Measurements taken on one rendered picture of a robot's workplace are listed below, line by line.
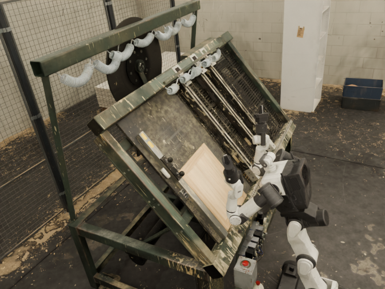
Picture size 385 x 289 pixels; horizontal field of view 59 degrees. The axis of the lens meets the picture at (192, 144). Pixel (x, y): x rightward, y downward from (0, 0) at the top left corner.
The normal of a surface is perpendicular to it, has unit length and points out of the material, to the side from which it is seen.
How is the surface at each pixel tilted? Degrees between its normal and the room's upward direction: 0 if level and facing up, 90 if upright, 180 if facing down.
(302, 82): 90
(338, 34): 90
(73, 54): 90
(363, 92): 90
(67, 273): 0
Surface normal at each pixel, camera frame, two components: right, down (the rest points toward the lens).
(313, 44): -0.50, 0.47
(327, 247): -0.09, -0.86
